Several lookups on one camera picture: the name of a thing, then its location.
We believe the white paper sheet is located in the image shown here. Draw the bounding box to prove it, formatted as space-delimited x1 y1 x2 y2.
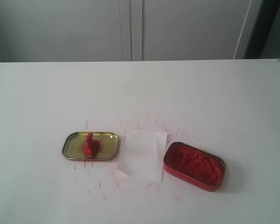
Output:
117 130 168 182

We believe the grey cabinet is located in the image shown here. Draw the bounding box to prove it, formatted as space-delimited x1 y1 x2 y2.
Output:
0 0 269 62

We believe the red ink pad tin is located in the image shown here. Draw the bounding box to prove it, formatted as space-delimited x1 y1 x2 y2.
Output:
163 142 226 192

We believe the gold tin lid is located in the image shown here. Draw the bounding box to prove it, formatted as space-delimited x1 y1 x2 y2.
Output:
62 132 119 161

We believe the red plastic stamp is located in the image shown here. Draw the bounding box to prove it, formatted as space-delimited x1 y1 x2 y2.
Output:
84 133 100 158

